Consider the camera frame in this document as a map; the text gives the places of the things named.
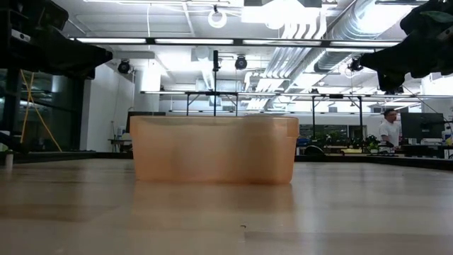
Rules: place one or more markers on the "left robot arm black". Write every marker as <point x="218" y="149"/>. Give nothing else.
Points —
<point x="10" y="147"/>

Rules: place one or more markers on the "small white cylindrical object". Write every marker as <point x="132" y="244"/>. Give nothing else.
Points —
<point x="8" y="160"/>

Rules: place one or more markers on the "black metal frame stand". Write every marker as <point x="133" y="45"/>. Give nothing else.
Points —
<point x="313" y="117"/>
<point x="198" y="93"/>

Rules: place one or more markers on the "black round spotlight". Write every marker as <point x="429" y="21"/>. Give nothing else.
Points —
<point x="355" y="65"/>
<point x="124" y="66"/>
<point x="241" y="63"/>

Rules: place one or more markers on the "orange translucent plastic basket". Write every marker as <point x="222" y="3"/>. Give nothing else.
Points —
<point x="212" y="152"/>

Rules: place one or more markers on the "black office chair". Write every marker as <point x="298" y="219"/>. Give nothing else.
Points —
<point x="315" y="150"/>

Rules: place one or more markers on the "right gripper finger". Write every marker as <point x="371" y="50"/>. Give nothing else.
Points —
<point x="391" y="83"/>
<point x="389" y="60"/>

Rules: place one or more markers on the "black computer monitor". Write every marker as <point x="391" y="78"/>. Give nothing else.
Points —
<point x="421" y="127"/>

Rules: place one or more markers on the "person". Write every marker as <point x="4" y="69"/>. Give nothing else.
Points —
<point x="389" y="131"/>

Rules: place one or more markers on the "silver ventilation duct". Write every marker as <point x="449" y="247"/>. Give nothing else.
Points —
<point x="354" y="21"/>

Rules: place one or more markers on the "green potted plant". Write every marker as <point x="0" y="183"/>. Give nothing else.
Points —
<point x="372" y="145"/>

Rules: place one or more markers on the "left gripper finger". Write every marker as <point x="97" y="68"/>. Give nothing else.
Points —
<point x="78" y="53"/>
<point x="90" y="73"/>

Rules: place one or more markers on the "black camera pole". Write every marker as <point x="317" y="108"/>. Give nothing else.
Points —
<point x="214" y="88"/>

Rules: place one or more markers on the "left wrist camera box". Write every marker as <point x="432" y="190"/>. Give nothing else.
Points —
<point x="21" y="35"/>

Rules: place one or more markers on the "black overhead frame bar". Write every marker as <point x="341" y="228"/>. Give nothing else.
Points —
<point x="237" y="42"/>

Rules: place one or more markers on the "black table edge rail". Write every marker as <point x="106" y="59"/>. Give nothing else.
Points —
<point x="70" y="156"/>

